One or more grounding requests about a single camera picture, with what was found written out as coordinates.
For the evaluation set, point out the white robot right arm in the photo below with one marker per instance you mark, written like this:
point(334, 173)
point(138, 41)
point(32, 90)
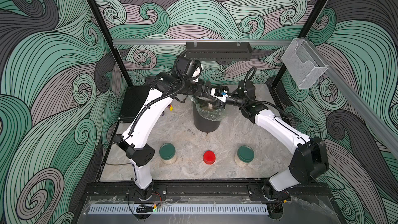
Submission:
point(309, 159)

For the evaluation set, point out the white slotted cable duct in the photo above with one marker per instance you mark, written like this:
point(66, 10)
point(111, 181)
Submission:
point(183, 209)

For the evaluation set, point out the red jar lid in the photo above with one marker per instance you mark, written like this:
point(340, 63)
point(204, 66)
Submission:
point(209, 157)

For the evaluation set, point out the clear plastic bin liner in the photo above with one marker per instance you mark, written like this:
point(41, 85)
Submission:
point(217, 115)

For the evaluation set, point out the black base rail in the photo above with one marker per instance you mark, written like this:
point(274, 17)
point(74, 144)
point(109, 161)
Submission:
point(253, 190)

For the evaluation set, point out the black hard case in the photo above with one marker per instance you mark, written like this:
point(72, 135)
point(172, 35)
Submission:
point(133, 101)

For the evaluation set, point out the black wall-mounted tray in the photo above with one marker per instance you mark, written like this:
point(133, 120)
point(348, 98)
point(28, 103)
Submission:
point(218, 51)

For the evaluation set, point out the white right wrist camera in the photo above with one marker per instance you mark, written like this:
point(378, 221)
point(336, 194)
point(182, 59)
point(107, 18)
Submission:
point(220, 93)

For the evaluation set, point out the clear acrylic wall holder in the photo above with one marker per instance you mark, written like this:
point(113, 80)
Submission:
point(304, 62)

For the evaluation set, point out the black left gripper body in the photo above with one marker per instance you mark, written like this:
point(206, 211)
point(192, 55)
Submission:
point(197, 87)

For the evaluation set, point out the aluminium right wall rail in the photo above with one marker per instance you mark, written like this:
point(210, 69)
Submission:
point(365, 87)

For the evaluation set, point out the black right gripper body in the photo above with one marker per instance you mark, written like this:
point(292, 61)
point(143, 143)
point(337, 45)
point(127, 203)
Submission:
point(236, 102)

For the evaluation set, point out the green-lidded oatmeal jar right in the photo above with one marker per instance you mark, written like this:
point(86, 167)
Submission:
point(244, 156)

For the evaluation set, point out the aluminium wall rail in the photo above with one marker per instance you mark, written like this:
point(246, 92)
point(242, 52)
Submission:
point(365, 87)
point(146, 41)

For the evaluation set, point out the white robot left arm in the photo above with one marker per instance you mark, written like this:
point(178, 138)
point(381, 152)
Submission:
point(162, 92)

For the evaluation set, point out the green-lidded oatmeal jar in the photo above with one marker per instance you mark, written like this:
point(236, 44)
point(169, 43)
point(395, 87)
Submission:
point(244, 156)
point(167, 153)

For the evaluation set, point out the green-lidded oatmeal jar left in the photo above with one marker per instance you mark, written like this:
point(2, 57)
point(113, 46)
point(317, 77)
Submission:
point(167, 153)

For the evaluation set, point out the black trash bin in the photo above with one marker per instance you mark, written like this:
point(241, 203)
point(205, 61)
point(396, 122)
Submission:
point(202, 124)

